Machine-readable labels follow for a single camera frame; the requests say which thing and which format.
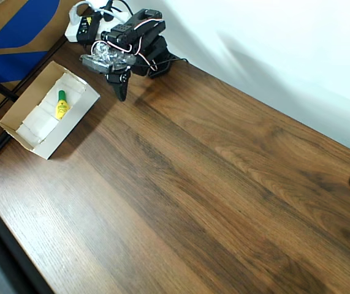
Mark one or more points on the white cardboard box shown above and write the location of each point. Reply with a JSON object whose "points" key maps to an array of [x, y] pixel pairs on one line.
{"points": [[70, 122]]}

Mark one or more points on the black power adapter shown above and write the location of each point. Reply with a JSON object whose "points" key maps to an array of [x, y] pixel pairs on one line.
{"points": [[86, 27]]}

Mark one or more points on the white foam insert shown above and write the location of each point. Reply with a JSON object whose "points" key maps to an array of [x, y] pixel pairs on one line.
{"points": [[40, 122]]}

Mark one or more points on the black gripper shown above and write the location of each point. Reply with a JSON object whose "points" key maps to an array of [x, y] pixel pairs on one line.
{"points": [[120, 80]]}

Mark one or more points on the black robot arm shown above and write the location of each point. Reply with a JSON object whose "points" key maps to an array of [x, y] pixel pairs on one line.
{"points": [[145, 39]]}

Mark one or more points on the cardboard box with blue print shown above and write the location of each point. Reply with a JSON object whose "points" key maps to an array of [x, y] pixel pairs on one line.
{"points": [[9, 30]]}

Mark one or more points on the yellow highlighter with green cap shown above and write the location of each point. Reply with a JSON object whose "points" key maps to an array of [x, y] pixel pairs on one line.
{"points": [[60, 108]]}

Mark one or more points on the white power strip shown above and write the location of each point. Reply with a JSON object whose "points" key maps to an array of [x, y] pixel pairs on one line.
{"points": [[71, 32]]}

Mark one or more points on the webcam wrapped in clear plastic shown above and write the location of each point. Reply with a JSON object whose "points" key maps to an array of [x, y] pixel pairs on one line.
{"points": [[107, 56]]}

